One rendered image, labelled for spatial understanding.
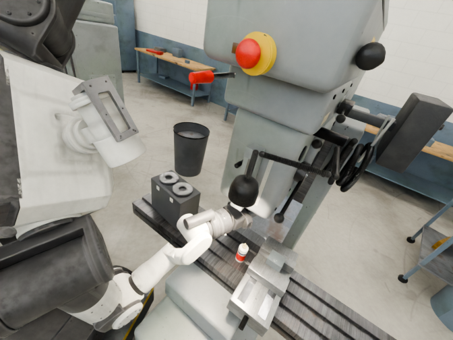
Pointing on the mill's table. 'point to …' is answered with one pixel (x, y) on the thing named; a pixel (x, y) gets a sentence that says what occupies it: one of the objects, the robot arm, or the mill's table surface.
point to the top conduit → (370, 56)
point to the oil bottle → (241, 252)
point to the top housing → (299, 36)
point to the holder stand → (173, 197)
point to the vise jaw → (268, 276)
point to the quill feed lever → (292, 192)
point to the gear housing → (283, 100)
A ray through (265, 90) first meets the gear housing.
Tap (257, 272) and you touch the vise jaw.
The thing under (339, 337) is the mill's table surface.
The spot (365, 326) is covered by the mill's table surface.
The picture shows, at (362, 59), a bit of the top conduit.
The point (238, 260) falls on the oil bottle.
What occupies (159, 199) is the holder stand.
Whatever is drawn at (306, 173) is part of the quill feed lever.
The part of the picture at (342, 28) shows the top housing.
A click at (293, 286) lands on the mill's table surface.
